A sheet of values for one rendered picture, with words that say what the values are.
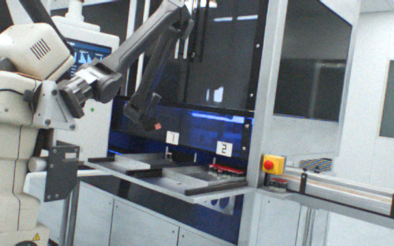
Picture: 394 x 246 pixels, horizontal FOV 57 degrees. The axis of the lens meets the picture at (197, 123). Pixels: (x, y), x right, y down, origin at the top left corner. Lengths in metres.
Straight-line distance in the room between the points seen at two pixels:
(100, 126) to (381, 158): 4.76
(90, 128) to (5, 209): 1.13
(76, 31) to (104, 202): 1.05
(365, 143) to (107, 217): 4.63
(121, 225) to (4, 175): 1.27
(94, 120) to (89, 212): 0.68
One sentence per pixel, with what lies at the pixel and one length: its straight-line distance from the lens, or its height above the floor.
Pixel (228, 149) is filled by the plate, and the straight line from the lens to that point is 1.69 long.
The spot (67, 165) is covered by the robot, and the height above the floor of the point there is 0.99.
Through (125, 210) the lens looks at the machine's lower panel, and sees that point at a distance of 2.25.
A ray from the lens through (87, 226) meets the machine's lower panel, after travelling 2.59.
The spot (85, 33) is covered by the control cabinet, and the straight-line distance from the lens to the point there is 2.14.
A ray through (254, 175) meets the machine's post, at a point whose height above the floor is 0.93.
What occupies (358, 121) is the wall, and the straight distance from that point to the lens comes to 6.24.
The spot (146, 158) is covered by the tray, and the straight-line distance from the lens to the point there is 1.99.
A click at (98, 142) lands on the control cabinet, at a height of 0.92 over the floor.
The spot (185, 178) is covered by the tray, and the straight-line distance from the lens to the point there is 1.52.
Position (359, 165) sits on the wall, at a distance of 6.24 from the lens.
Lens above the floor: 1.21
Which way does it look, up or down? 3 degrees down
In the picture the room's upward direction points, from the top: 7 degrees clockwise
